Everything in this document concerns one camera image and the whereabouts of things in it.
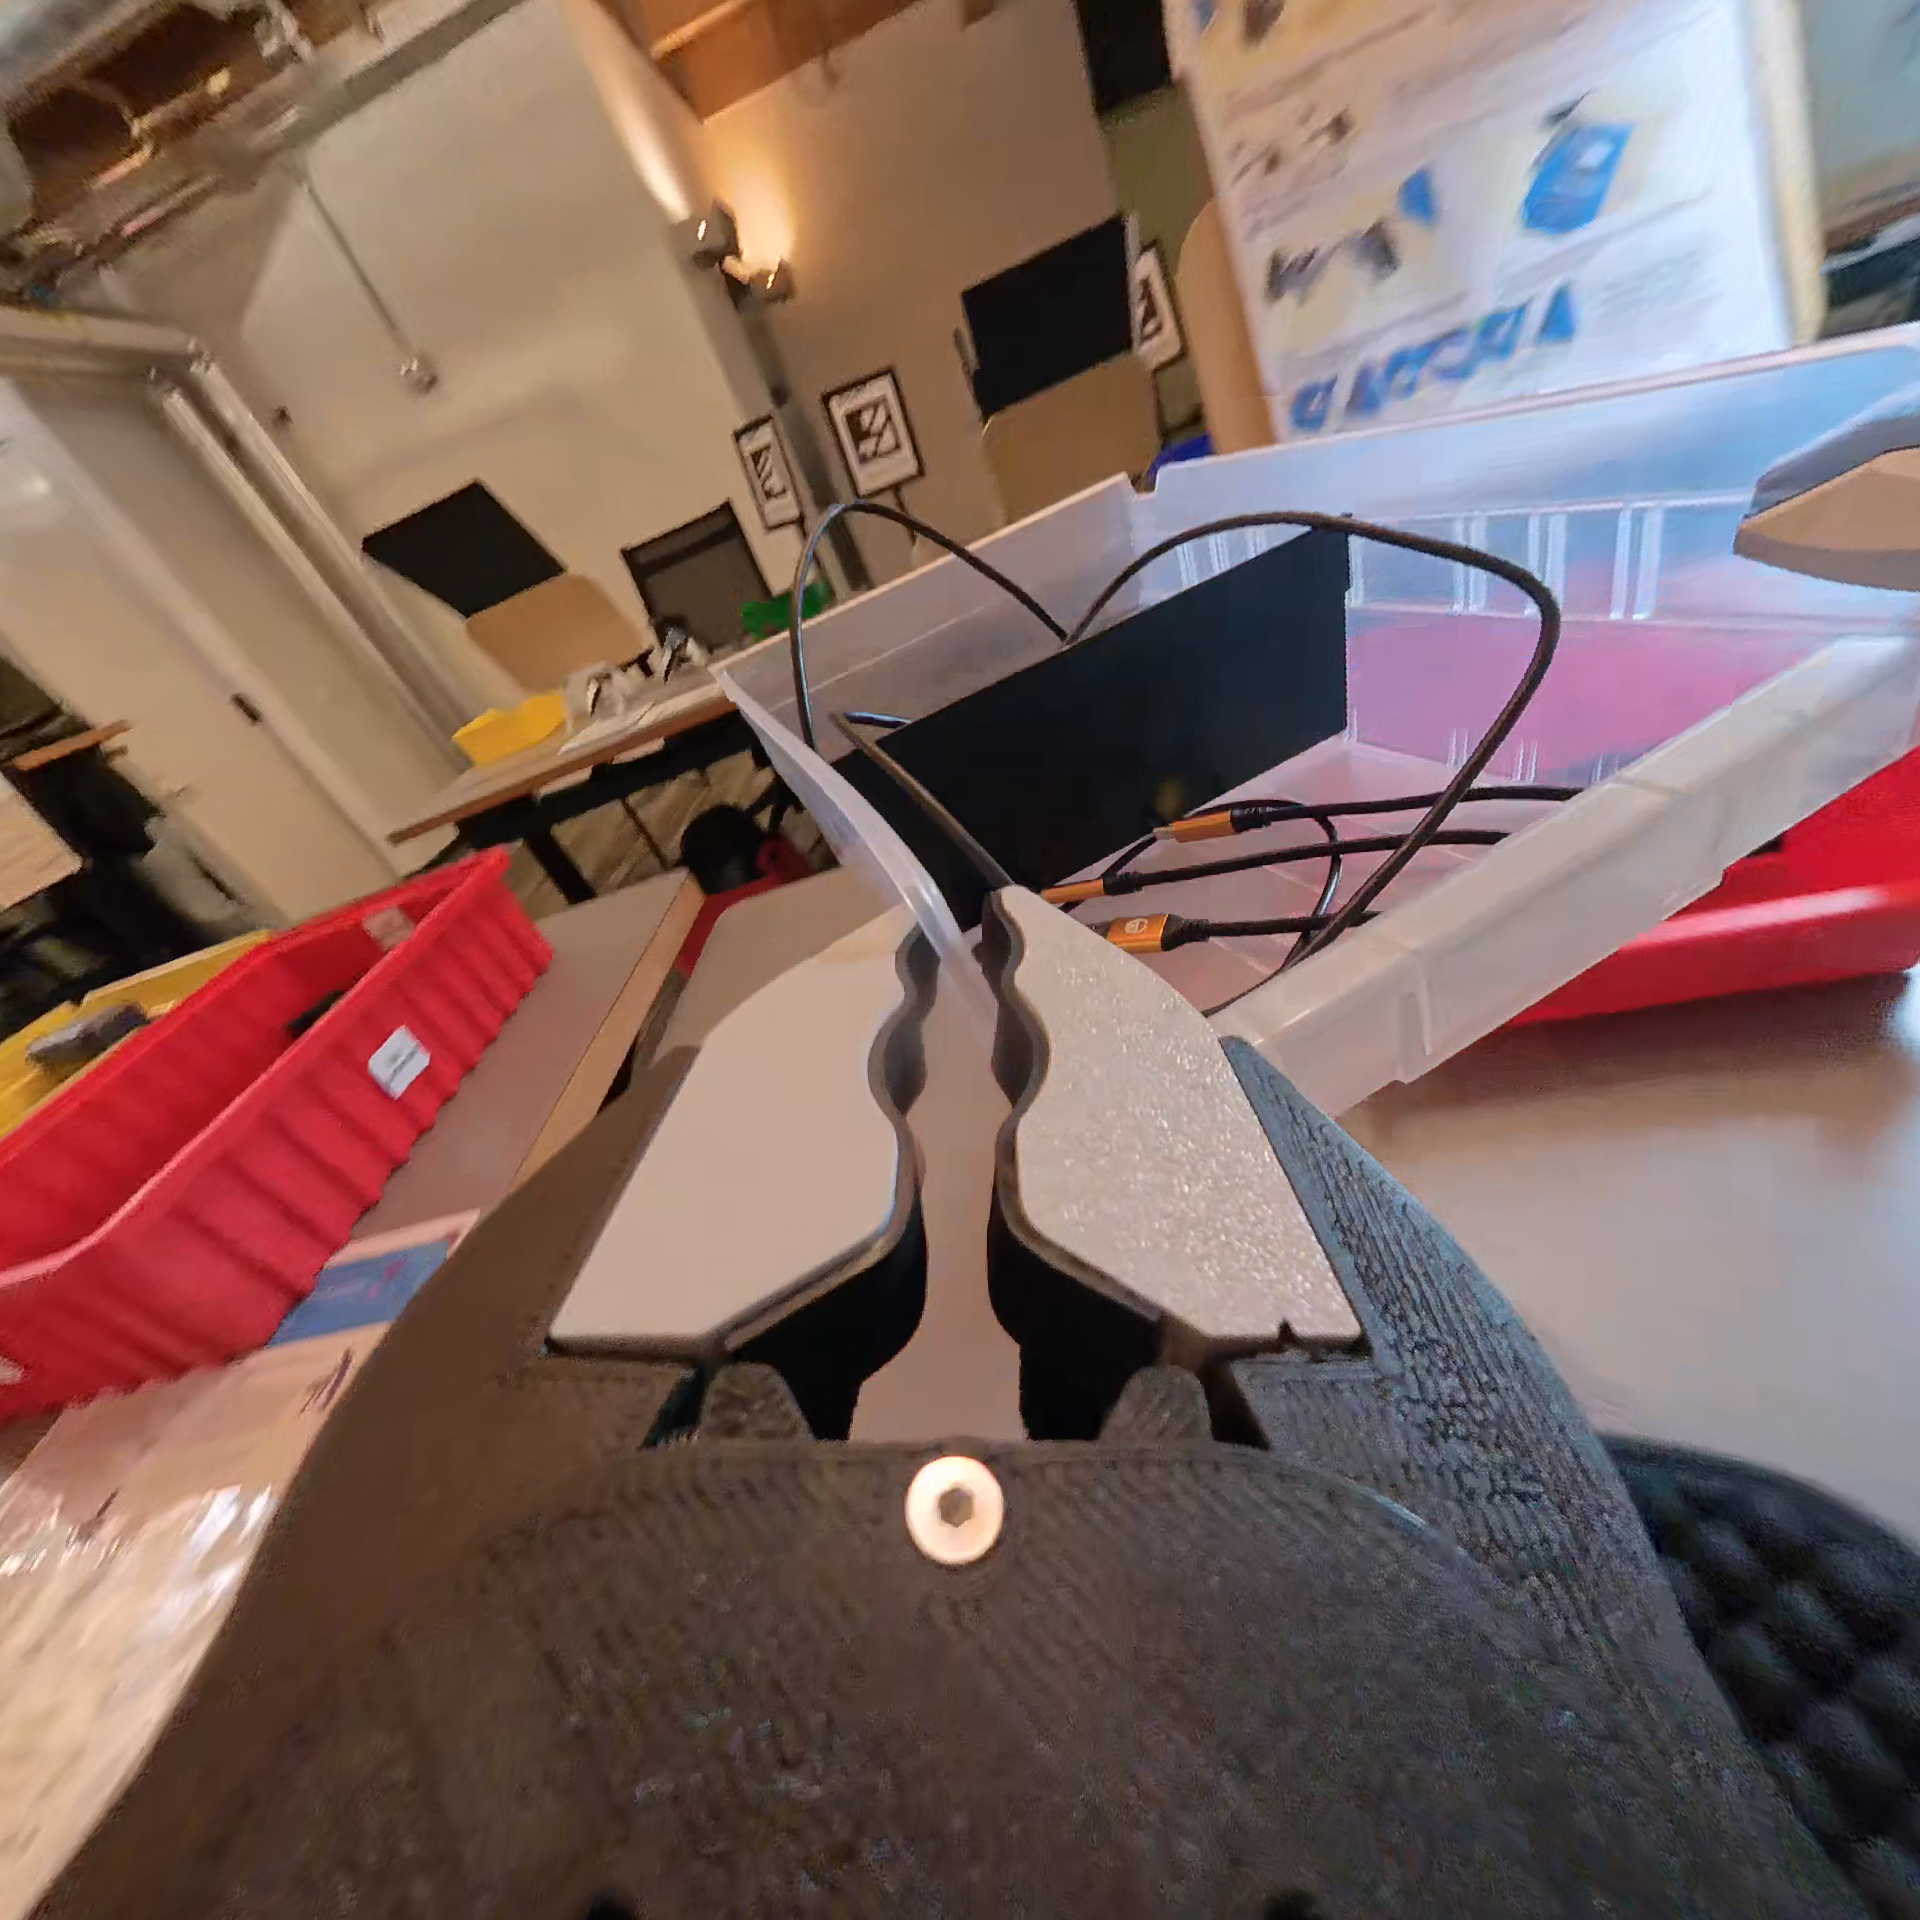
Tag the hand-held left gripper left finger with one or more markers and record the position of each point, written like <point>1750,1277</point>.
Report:
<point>735,1154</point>

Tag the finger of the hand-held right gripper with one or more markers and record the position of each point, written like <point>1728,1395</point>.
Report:
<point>1853,511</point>

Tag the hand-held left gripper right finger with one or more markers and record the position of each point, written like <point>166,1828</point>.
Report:
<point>1154,1141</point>

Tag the black USB hub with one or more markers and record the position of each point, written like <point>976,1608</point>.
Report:
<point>1110,720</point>

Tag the clear plastic storage bin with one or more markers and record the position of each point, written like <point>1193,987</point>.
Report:
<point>1575,841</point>

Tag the red plastic bin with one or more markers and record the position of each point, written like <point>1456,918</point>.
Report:
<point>225,1141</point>
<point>1801,914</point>

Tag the wooden work table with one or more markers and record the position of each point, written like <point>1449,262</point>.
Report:
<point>510,794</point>

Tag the white printed poster board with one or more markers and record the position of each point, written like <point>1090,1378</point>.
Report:
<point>1500,195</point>

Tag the small yellow plastic bin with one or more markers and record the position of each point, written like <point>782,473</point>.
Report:
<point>510,732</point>

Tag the dark computer monitor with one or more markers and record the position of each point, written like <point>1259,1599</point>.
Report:
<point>693,578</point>

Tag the framed black-white tag picture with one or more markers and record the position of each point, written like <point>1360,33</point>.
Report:
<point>769,473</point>
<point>871,432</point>
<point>1157,308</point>

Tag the yellow plastic tray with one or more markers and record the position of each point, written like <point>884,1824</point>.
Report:
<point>44,1081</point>

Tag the clear plastic bag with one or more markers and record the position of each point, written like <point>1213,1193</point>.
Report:
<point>135,1561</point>

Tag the black foam mat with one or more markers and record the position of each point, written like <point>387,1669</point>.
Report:
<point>1801,1651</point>

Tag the wall lamp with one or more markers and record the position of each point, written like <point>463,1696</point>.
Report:
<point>735,252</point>

